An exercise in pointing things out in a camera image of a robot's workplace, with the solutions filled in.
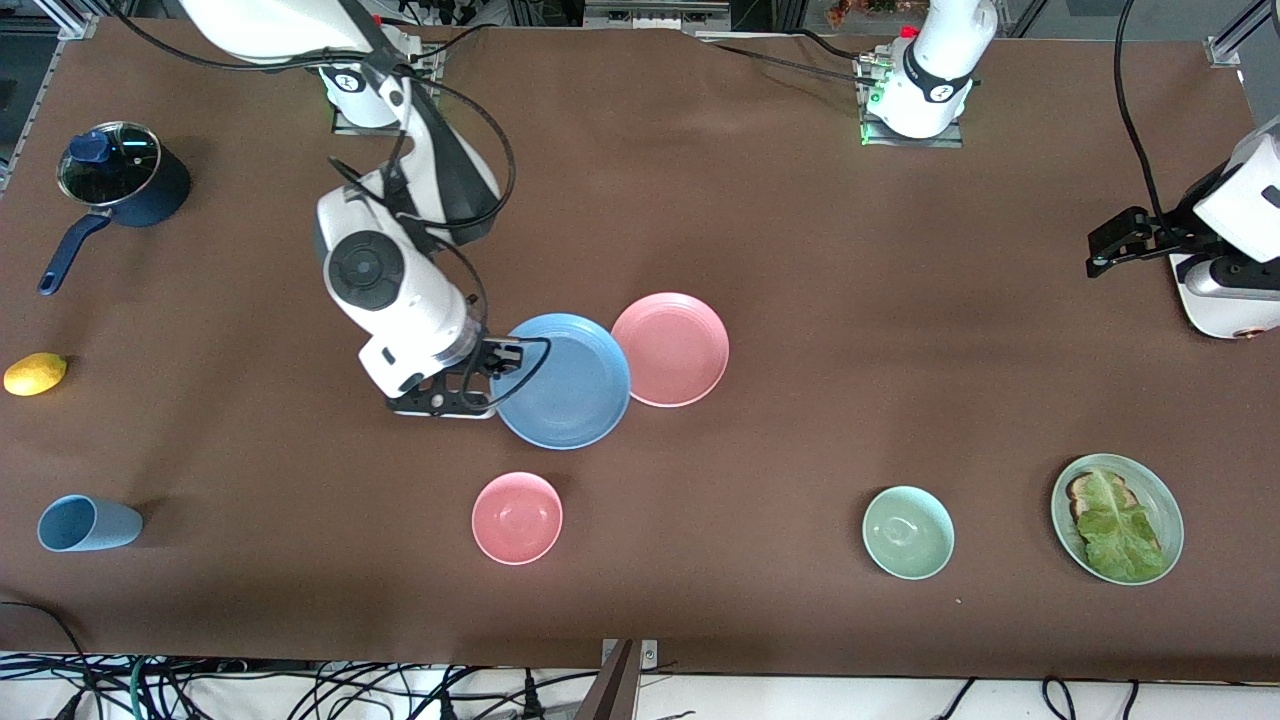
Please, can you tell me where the large blue plate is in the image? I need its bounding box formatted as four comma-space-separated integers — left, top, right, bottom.
490, 313, 634, 451

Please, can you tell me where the large pink plate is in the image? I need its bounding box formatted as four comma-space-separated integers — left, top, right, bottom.
610, 292, 731, 409

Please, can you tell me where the small pink bowl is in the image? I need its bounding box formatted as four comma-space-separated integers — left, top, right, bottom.
471, 471, 564, 566

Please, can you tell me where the toasted bread slice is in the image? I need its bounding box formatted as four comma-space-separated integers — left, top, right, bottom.
1066, 472, 1137, 521

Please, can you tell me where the green plate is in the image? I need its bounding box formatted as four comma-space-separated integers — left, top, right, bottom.
1050, 453, 1185, 587

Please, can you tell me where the green lettuce leaf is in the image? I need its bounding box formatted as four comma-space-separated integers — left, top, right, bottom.
1073, 470, 1167, 583

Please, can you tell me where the orange brown plant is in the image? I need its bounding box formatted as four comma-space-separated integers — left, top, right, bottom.
828, 0, 937, 27

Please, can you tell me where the small green bowl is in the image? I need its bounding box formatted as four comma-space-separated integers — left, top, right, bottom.
862, 485, 956, 581

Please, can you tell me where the dark blue saucepan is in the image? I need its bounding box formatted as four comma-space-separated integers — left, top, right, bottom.
37, 122, 193, 297

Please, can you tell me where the blue cup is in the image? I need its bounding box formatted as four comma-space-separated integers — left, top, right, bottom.
37, 494, 144, 553

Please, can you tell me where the glass lid with blue knob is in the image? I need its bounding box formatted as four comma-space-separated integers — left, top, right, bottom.
56, 122, 162, 208

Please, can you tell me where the yellow lemon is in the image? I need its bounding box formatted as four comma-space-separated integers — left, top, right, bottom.
3, 352, 69, 398

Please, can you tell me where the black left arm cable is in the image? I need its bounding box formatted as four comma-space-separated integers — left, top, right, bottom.
1113, 0, 1169, 219

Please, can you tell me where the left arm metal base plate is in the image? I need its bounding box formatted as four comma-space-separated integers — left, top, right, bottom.
856, 55, 967, 150

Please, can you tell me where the aluminium frame profile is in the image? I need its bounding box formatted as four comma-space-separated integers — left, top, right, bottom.
30, 0, 98, 43
583, 0, 733, 33
1204, 0, 1267, 70

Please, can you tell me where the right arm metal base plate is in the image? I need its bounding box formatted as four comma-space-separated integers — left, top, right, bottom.
331, 45, 443, 137

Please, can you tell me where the metal table edge bracket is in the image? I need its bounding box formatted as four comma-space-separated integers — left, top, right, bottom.
600, 638, 661, 669

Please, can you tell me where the black base power cable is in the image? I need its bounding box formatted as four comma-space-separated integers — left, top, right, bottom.
698, 34, 877, 89

